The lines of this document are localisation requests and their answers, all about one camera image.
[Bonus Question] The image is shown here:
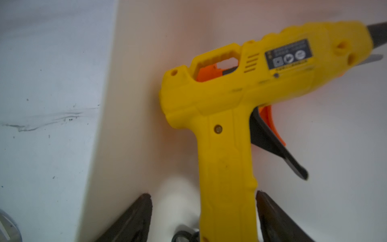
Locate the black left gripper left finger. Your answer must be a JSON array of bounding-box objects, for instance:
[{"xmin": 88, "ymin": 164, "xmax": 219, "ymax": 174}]
[{"xmin": 97, "ymin": 193, "xmax": 153, "ymax": 242}]

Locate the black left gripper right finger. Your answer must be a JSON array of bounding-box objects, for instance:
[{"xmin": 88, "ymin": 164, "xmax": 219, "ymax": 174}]
[{"xmin": 256, "ymin": 191, "xmax": 314, "ymax": 242}]

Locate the yellow glue gun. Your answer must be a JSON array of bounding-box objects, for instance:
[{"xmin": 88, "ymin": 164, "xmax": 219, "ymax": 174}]
[{"xmin": 159, "ymin": 21, "xmax": 387, "ymax": 242}]

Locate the cream plastic storage tray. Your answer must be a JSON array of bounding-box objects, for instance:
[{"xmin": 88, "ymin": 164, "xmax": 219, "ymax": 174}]
[{"xmin": 75, "ymin": 0, "xmax": 387, "ymax": 242}]

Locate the chrome cup holder stand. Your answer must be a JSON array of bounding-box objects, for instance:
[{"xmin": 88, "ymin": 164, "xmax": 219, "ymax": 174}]
[{"xmin": 1, "ymin": 210, "xmax": 23, "ymax": 242}]

